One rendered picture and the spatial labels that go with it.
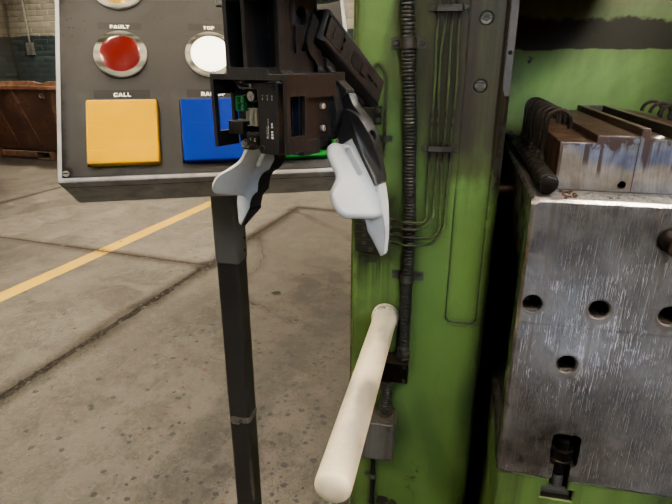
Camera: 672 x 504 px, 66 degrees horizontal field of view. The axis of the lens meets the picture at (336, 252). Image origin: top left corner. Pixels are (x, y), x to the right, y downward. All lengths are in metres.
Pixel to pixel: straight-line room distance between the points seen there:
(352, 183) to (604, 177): 0.48
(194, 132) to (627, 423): 0.72
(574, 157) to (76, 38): 0.64
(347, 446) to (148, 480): 1.03
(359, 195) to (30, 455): 1.59
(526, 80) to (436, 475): 0.87
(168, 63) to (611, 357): 0.69
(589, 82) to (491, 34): 0.41
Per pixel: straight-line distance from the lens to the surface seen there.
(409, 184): 0.90
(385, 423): 1.09
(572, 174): 0.79
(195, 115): 0.63
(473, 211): 0.93
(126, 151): 0.62
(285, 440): 1.68
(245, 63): 0.38
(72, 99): 0.66
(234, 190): 0.46
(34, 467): 1.81
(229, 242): 0.77
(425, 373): 1.07
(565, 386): 0.85
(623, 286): 0.79
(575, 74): 1.26
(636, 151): 0.80
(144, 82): 0.66
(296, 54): 0.40
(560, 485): 0.97
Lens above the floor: 1.08
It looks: 20 degrees down
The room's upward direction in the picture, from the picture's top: straight up
